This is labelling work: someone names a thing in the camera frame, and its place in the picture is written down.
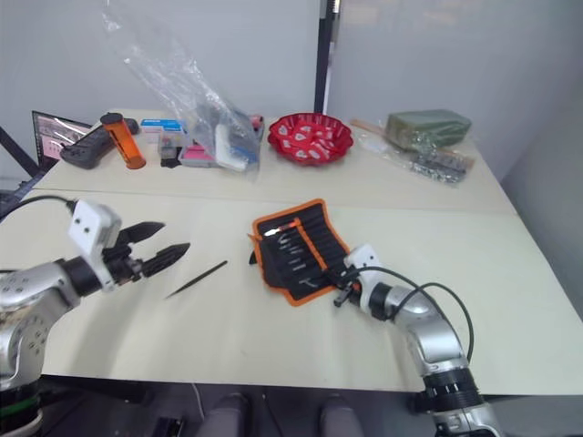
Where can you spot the small clear plastic box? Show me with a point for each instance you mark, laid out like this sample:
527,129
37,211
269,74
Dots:
168,148

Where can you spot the pink and grey box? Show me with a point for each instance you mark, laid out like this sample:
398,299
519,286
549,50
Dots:
196,155

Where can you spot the small clear plastic bag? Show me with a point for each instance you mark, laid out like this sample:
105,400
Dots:
375,145

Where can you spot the black metal stand leg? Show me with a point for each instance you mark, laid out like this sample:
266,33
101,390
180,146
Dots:
18,152

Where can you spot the black vertical post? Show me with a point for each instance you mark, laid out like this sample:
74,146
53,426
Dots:
324,54

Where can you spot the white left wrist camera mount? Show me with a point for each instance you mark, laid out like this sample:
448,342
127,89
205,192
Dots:
91,225

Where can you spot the clear bag of metal parts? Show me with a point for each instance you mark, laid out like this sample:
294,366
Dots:
437,166

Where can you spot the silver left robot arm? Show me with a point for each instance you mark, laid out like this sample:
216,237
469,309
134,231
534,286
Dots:
32,291

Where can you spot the thin wooden stick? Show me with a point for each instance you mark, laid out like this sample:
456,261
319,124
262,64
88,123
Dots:
364,125

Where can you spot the large clear plastic bag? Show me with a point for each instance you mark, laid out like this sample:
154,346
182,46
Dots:
173,77

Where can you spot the silver-tipped black tweezers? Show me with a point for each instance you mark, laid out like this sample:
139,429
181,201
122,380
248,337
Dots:
298,263
289,240
309,283
293,250

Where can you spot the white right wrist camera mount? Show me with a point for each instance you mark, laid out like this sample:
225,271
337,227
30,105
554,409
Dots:
362,259

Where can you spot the green block in plastic wrap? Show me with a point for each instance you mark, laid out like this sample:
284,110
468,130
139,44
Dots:
428,125

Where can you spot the loose black tweezers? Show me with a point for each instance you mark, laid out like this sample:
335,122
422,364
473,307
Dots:
196,280

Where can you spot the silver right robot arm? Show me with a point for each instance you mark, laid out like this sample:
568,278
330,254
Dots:
432,337

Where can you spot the black orange-trimmed tool roll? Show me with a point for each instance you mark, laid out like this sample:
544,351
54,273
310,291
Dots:
328,236

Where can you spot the black handheld game controller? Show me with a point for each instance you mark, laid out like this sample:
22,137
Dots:
86,152

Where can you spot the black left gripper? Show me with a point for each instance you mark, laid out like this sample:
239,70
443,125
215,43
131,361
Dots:
123,266

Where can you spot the orange cylinder with black cap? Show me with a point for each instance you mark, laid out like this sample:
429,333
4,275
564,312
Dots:
127,145

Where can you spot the open black laptop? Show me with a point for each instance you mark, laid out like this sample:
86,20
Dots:
54,136

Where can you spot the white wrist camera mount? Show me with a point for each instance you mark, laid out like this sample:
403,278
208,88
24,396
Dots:
91,225
362,259

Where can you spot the blue and white box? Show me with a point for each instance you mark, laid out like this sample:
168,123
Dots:
159,125

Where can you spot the red scalloped plastic bowl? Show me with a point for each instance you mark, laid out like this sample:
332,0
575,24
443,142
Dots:
277,143

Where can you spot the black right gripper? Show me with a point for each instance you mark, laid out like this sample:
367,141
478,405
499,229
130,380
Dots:
353,287

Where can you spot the dark grey rounded shape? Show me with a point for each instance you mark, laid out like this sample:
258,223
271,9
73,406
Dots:
230,416

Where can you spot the white flat case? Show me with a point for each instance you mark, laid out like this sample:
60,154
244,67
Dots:
225,148

